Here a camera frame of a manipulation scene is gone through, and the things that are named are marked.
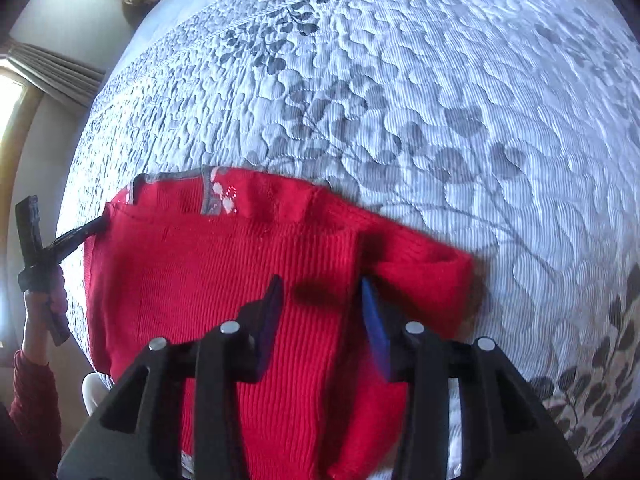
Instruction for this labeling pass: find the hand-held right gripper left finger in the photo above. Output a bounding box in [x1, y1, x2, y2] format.
[56, 275, 286, 480]

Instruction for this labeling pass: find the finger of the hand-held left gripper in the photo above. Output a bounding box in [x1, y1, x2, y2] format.
[42, 214, 110, 263]
[15, 195, 48, 261]

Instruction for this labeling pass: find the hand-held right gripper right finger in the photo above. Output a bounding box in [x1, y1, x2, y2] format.
[360, 277, 583, 480]

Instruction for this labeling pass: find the red knitted sweater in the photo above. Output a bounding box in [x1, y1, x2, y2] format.
[82, 167, 476, 480]

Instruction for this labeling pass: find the white rounded object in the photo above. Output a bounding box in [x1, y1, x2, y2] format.
[81, 372, 115, 422]

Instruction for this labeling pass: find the beige curtain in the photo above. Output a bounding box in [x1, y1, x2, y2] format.
[0, 37, 106, 108]

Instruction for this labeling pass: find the grey quilted leaf-print bedspread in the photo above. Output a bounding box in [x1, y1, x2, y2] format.
[55, 0, 640, 480]

